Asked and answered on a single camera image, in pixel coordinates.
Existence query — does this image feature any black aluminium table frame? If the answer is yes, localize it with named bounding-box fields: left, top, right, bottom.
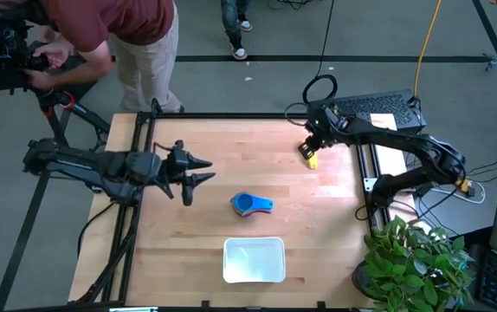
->
left=69, top=109, right=405, bottom=312

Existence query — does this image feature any black video camera on tripod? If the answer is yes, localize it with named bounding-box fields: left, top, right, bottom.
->
left=0, top=12, right=112, bottom=148

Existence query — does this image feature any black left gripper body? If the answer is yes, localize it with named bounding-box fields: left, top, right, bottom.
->
left=159, top=139, right=195, bottom=192

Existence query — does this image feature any blue measuring cup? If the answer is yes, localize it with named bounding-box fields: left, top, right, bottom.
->
left=233, top=192, right=275, bottom=213

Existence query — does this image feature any person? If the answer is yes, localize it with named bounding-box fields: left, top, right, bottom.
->
left=22, top=0, right=185, bottom=114
left=220, top=0, right=254, bottom=62

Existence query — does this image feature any yellow power cable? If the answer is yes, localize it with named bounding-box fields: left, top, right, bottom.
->
left=412, top=0, right=443, bottom=100

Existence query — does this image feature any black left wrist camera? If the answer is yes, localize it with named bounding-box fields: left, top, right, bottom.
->
left=180, top=183, right=195, bottom=207

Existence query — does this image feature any black perforated computer case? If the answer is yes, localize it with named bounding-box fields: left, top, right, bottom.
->
left=307, top=88, right=428, bottom=134

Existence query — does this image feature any yellow plug adapter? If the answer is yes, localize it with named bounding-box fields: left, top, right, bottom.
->
left=455, top=176, right=477, bottom=198

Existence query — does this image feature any purple measuring cup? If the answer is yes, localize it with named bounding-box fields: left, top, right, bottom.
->
left=233, top=209, right=274, bottom=218

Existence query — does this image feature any white plastic basket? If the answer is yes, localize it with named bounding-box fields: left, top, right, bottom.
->
left=222, top=236, right=287, bottom=285

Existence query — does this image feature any green potted plant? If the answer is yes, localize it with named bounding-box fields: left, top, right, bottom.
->
left=351, top=214, right=478, bottom=312

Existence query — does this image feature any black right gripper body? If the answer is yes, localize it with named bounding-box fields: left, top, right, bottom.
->
left=305, top=103, right=356, bottom=149

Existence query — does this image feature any black looped floor cable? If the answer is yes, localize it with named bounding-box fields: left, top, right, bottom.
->
left=283, top=0, right=339, bottom=127

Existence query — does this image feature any white cable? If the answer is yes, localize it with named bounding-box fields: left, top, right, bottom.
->
left=429, top=179, right=487, bottom=205

